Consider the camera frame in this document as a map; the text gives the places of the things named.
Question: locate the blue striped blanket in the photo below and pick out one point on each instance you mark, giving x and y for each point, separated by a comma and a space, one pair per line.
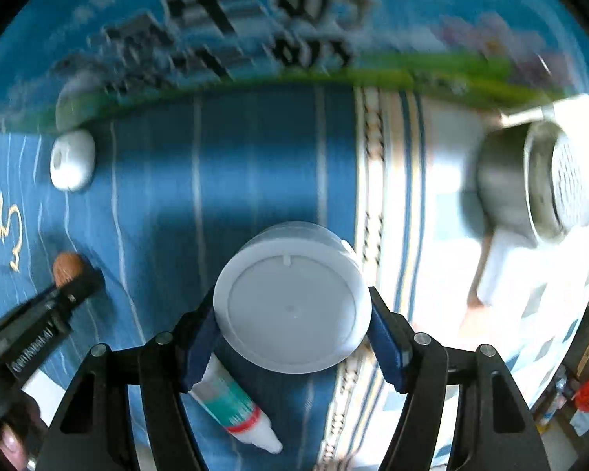
275, 157

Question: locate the white plastic cup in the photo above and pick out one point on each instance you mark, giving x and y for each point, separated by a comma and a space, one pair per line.
292, 309

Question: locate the small white round case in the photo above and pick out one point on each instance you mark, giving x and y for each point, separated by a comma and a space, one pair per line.
71, 161

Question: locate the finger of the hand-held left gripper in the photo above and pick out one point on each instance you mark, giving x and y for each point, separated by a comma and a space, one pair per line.
81, 287

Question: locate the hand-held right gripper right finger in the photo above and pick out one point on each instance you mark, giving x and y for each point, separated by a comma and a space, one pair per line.
387, 353

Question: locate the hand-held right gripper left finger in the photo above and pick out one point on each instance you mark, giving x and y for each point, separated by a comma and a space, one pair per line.
199, 353

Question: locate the brown walnut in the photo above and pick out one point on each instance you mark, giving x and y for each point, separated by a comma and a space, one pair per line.
67, 266

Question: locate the person's left hand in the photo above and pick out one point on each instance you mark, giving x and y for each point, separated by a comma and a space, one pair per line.
10, 444

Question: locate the white teal toothpaste tube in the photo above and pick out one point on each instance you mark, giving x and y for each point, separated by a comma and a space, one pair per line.
235, 409

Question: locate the blue printed carton box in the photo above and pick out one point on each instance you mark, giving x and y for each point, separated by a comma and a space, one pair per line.
226, 14

